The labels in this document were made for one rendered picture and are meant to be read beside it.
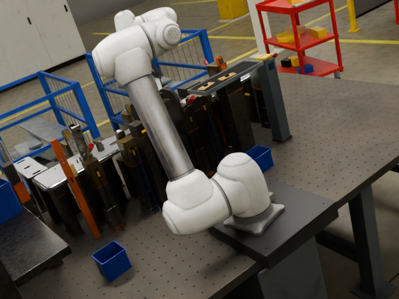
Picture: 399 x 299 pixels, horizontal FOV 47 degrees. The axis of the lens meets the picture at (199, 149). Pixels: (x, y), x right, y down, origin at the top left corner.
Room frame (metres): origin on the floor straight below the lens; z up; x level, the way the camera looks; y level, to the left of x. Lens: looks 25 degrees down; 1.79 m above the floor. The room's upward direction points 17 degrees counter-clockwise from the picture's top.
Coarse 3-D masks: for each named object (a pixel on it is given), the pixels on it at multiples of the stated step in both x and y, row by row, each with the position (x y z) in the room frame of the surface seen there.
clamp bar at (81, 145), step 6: (72, 126) 1.85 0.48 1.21; (78, 126) 1.83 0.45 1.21; (72, 132) 1.82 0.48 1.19; (78, 132) 1.83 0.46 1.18; (78, 138) 1.83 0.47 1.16; (78, 144) 1.83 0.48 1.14; (84, 144) 1.84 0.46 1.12; (78, 150) 1.84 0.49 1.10; (84, 150) 1.84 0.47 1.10; (90, 156) 1.85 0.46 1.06
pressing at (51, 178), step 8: (112, 136) 2.17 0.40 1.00; (104, 144) 2.10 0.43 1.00; (96, 152) 2.02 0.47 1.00; (104, 152) 1.99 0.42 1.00; (112, 152) 1.96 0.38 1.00; (72, 160) 2.02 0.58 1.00; (104, 160) 1.93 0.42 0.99; (56, 168) 1.98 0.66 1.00; (80, 168) 1.89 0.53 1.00; (40, 176) 1.95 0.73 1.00; (48, 176) 1.92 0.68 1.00; (56, 176) 1.89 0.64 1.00; (64, 176) 1.86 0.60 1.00; (40, 184) 1.87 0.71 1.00; (48, 184) 1.84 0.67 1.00; (56, 184) 1.80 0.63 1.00
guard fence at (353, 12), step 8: (352, 0) 6.14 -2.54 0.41; (360, 0) 6.26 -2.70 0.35; (368, 0) 6.33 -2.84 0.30; (376, 0) 6.41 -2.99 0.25; (384, 0) 6.49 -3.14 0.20; (352, 8) 6.13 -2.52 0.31; (360, 8) 6.25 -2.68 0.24; (368, 8) 6.32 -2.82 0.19; (352, 16) 6.12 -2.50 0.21; (360, 16) 6.22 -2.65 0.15; (352, 24) 6.14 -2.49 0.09
